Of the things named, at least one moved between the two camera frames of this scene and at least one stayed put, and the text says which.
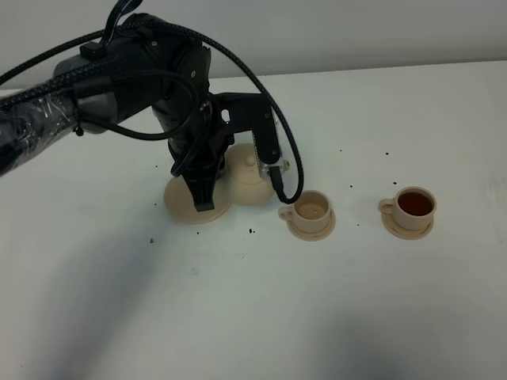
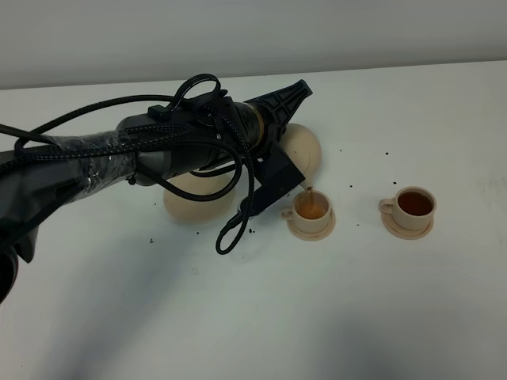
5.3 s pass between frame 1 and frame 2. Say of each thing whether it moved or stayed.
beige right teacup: stayed
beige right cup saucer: stayed
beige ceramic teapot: moved
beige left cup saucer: stayed
